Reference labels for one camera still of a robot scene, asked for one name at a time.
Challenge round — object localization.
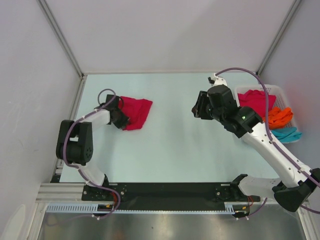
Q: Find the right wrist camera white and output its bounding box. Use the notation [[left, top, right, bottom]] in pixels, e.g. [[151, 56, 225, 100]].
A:
[[207, 73, 228, 87]]

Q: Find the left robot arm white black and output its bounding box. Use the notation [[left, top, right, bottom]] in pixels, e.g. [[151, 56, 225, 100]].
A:
[[55, 94, 130, 200]]

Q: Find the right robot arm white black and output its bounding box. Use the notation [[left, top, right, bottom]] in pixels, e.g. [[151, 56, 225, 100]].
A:
[[191, 84, 320, 212]]

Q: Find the orange t shirt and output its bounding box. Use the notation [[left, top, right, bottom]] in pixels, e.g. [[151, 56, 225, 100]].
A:
[[262, 106, 294, 130]]

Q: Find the white slotted cable duct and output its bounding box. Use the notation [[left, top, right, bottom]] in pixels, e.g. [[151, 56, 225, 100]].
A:
[[46, 203, 249, 215]]

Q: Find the teal t shirt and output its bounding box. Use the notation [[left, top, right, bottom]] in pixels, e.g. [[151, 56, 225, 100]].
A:
[[271, 127, 302, 144]]

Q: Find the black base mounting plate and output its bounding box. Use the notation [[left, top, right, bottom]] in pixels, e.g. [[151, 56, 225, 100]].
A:
[[82, 181, 262, 212]]

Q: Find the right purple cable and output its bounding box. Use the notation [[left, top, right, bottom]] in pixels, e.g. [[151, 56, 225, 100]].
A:
[[214, 67, 320, 221]]

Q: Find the magenta red t shirt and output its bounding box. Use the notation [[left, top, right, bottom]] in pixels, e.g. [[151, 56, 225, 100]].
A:
[[118, 96, 153, 131], [237, 89, 277, 118]]

